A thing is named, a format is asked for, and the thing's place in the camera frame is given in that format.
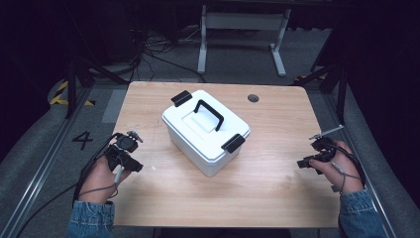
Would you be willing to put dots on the aluminium floor rail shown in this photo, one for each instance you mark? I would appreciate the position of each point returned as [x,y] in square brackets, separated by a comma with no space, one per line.
[39,172]
[373,185]

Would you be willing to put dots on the white metal stand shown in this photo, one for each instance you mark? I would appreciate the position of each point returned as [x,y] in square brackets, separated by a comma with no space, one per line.
[244,21]

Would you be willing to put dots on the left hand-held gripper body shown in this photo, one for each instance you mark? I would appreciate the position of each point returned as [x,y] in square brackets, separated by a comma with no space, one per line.
[123,150]

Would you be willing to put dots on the white lidded storage box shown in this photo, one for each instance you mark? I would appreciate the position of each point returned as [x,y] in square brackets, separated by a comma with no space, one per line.
[203,124]

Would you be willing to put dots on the person's right hand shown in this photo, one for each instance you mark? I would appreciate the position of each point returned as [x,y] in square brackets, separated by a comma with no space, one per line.
[346,168]

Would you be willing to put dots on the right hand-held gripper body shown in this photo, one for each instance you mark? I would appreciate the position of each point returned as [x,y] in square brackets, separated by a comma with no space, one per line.
[325,148]

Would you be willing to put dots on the black metal stand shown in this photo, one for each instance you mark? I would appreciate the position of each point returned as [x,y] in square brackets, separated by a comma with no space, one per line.
[341,95]
[71,89]

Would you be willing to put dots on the person's left hand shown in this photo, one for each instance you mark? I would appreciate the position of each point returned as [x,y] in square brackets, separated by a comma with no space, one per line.
[99,181]

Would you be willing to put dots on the white plastic storage box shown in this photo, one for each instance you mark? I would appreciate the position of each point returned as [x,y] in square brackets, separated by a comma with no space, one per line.
[194,147]

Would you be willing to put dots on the yellow black floor tape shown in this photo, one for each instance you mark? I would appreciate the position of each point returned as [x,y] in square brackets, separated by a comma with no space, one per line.
[56,98]

